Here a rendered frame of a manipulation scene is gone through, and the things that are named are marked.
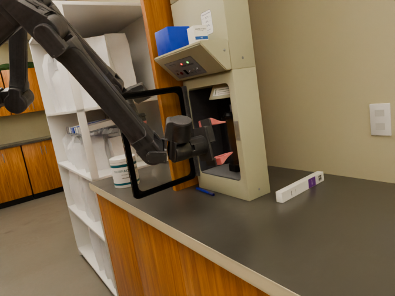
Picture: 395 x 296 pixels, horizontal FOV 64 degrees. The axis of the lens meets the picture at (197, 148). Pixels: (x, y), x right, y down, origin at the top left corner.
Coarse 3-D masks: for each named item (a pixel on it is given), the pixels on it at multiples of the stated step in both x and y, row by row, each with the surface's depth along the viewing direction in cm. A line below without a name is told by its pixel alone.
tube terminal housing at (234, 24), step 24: (192, 0) 116; (216, 0) 105; (240, 0) 107; (192, 24) 119; (216, 24) 108; (240, 24) 108; (240, 48) 108; (240, 72) 109; (240, 96) 109; (192, 120) 134; (240, 120) 110; (240, 144) 112; (264, 144) 117; (240, 168) 115; (264, 168) 118; (240, 192) 118; (264, 192) 119
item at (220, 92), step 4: (220, 84) 119; (224, 84) 118; (212, 88) 123; (216, 88) 120; (220, 88) 119; (224, 88) 118; (228, 88) 117; (212, 92) 122; (216, 92) 120; (220, 92) 118; (224, 92) 118; (228, 92) 117; (212, 96) 121; (216, 96) 119; (220, 96) 118; (224, 96) 117; (228, 96) 117
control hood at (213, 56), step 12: (180, 48) 109; (192, 48) 104; (204, 48) 100; (216, 48) 102; (228, 48) 105; (156, 60) 124; (168, 60) 119; (204, 60) 107; (216, 60) 103; (228, 60) 105; (168, 72) 128; (216, 72) 111
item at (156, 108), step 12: (156, 96) 124; (168, 96) 128; (132, 108) 118; (144, 108) 121; (156, 108) 124; (168, 108) 128; (144, 120) 121; (156, 120) 124; (120, 132) 116; (156, 132) 125; (132, 156) 118; (168, 156) 129; (144, 168) 122; (156, 168) 125; (168, 168) 129; (180, 168) 133; (144, 180) 122; (156, 180) 126; (168, 180) 129; (132, 192) 120
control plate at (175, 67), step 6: (180, 60) 115; (186, 60) 112; (192, 60) 110; (168, 66) 124; (174, 66) 121; (180, 66) 119; (186, 66) 116; (192, 66) 114; (198, 66) 112; (174, 72) 126; (192, 72) 118; (198, 72) 116; (204, 72) 114; (180, 78) 127
